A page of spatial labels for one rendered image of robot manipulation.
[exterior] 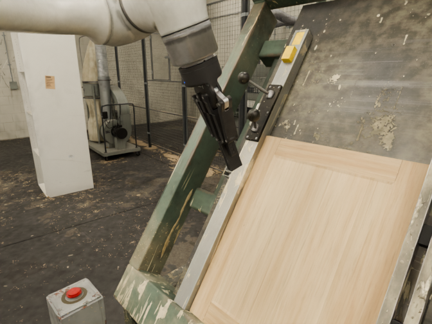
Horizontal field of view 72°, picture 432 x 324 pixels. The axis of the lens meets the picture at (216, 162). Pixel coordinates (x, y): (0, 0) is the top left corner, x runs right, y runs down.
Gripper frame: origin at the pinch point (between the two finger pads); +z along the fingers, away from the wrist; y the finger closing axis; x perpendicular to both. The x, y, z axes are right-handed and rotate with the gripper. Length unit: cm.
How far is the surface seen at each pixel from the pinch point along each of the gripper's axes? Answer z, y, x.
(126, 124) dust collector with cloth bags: 109, 524, -44
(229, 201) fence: 22.9, 17.4, -1.9
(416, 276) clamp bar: 27.7, -28.7, -15.1
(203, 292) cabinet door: 39.3, 10.4, 17.8
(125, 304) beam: 44, 30, 40
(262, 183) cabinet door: 20.6, 12.8, -12.0
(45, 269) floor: 108, 194, 105
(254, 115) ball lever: 1.0, 14.3, -16.7
